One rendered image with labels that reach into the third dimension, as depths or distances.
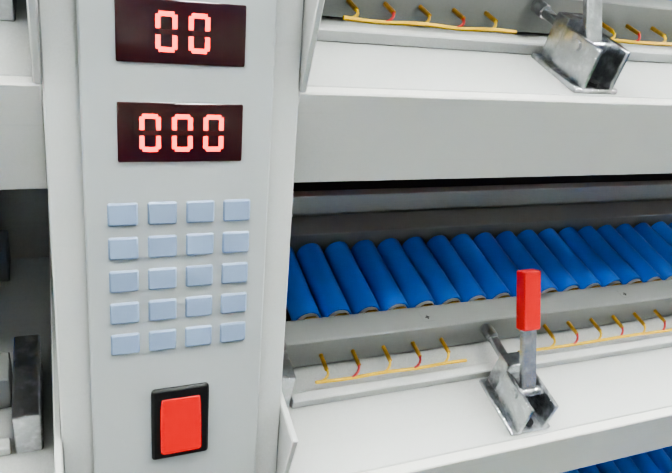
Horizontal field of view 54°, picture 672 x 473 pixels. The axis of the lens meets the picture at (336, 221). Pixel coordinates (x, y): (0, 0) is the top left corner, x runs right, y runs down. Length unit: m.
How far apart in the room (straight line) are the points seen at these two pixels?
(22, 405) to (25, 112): 0.15
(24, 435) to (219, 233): 0.14
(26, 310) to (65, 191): 0.17
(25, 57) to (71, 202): 0.05
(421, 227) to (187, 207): 0.26
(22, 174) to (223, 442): 0.14
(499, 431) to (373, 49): 0.23
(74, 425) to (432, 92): 0.21
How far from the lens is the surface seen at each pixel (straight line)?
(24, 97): 0.26
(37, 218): 0.47
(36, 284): 0.44
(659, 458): 0.71
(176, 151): 0.25
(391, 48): 0.33
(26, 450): 0.36
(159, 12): 0.25
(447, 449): 0.39
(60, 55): 0.25
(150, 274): 0.27
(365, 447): 0.38
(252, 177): 0.26
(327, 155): 0.29
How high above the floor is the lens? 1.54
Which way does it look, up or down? 17 degrees down
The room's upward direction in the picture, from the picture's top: 5 degrees clockwise
